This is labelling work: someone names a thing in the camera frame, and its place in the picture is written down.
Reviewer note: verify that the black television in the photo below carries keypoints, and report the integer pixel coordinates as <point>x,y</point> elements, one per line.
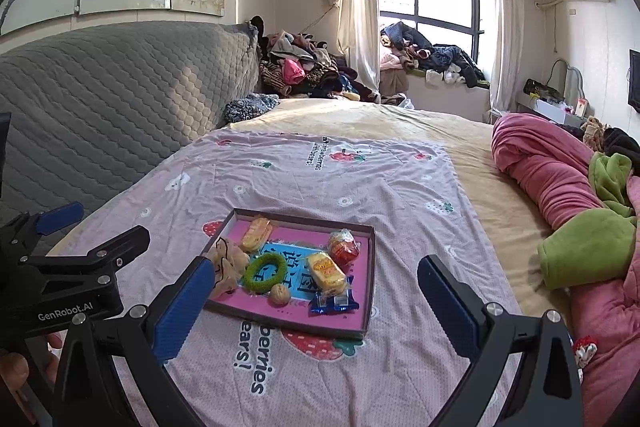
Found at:
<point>635,79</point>

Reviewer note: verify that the walnut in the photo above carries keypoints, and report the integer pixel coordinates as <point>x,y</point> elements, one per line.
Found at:
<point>280,296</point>

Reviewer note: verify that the window bench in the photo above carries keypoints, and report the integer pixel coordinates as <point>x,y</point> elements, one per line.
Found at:
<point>450,99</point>

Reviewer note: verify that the person's left hand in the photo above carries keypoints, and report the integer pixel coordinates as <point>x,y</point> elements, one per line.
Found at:
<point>12,372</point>

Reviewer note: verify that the orange biscuit packet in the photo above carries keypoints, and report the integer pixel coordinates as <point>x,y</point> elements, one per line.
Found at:
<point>256,234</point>

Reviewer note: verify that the red snack packet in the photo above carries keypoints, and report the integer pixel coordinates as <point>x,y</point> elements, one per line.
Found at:
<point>344,249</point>

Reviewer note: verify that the green fuzzy hair scrunchie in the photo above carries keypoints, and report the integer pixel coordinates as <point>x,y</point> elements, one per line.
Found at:
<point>250,279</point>

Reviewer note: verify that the white framed vanity mirror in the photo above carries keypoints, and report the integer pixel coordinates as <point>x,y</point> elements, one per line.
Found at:
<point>572,82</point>

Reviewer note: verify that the blue snack packet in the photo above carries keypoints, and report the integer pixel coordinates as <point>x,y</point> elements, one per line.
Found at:
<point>332,304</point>

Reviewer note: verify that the cream straight curtain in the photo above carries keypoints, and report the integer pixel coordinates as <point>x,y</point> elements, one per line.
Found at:
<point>505,32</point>

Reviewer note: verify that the pile of dark clothes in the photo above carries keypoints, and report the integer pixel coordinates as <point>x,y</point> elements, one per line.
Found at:
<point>440,57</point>

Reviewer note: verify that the green blanket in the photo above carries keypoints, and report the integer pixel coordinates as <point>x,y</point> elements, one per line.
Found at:
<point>585,247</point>

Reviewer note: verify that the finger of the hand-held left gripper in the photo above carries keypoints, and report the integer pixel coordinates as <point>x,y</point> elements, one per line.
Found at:
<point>60,216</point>
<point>120,244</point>

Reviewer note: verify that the red white scrunchie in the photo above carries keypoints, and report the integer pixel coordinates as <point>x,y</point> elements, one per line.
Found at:
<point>584,352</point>

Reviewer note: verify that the grey quilted headboard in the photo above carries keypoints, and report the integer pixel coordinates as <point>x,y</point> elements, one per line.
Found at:
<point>100,107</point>

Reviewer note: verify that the beige mesh hair scrunchie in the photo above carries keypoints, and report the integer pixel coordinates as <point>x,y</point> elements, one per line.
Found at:
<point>230,269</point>

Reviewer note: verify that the yellow cake packet red label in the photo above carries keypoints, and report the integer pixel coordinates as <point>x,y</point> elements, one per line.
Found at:
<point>325,274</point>

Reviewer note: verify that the pink strawberry print bedsheet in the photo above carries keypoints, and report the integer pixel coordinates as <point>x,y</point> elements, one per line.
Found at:
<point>325,177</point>

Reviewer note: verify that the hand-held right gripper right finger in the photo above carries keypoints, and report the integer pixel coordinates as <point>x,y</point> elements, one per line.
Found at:
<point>447,307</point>

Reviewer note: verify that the pink quilt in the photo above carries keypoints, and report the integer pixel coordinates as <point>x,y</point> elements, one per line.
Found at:
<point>540,167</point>

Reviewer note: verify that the black garment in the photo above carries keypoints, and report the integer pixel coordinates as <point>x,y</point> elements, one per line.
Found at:
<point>620,139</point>

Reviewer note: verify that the black bag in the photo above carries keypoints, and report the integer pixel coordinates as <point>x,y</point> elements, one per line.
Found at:
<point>537,88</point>

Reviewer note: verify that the white dresser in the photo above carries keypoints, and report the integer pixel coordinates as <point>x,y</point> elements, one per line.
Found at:
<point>545,109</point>

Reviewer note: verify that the dark blue knitted cloth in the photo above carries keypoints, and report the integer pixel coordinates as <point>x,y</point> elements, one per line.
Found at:
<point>250,106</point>

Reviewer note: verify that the beige bed sheet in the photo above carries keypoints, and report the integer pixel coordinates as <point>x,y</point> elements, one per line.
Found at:
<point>425,122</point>

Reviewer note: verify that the pile of mixed clothes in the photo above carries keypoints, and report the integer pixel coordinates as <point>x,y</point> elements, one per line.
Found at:
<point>300,72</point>

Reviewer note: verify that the brown stuffed toy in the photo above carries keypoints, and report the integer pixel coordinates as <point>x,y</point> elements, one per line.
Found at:
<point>592,132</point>

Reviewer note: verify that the dark cardboard box tray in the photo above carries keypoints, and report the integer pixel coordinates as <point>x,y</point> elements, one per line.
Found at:
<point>310,224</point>

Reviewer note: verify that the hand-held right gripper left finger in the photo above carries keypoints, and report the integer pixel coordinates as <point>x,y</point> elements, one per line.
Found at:
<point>182,312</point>

